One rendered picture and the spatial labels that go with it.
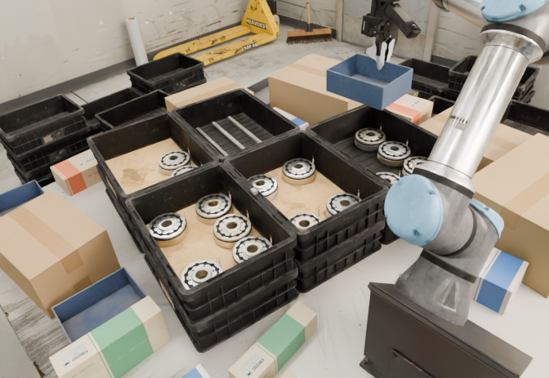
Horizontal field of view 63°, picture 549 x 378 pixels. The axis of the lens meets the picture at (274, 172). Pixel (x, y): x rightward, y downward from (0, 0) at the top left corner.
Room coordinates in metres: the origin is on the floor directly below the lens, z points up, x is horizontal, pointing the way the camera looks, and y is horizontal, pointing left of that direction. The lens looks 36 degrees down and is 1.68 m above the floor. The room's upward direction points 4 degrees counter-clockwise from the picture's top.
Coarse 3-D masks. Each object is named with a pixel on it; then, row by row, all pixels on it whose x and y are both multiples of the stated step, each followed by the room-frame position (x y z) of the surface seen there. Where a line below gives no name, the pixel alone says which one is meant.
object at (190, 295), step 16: (192, 176) 1.04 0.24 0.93; (144, 192) 0.98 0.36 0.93; (128, 208) 0.91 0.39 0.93; (144, 224) 0.84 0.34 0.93; (288, 240) 0.75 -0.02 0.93; (160, 256) 0.73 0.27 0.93; (256, 256) 0.71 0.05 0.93; (272, 256) 0.72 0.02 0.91; (224, 272) 0.67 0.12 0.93; (240, 272) 0.68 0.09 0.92; (176, 288) 0.64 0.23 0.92; (192, 288) 0.63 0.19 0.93; (208, 288) 0.64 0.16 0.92
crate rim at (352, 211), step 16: (272, 144) 1.18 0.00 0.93; (320, 144) 1.16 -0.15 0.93; (240, 176) 1.02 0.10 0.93; (368, 176) 0.98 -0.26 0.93; (384, 192) 0.90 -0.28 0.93; (272, 208) 0.87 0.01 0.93; (352, 208) 0.85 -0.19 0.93; (288, 224) 0.81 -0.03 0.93; (320, 224) 0.80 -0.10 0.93; (336, 224) 0.82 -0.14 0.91; (304, 240) 0.77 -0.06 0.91
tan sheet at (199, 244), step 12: (192, 216) 0.97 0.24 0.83; (192, 228) 0.93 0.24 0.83; (204, 228) 0.92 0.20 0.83; (252, 228) 0.91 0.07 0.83; (192, 240) 0.88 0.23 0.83; (204, 240) 0.87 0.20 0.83; (168, 252) 0.84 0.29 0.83; (180, 252) 0.84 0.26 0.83; (192, 252) 0.83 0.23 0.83; (204, 252) 0.83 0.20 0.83; (216, 252) 0.83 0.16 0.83; (228, 252) 0.82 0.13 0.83; (180, 264) 0.79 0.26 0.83; (228, 264) 0.78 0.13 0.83; (180, 276) 0.75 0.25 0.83
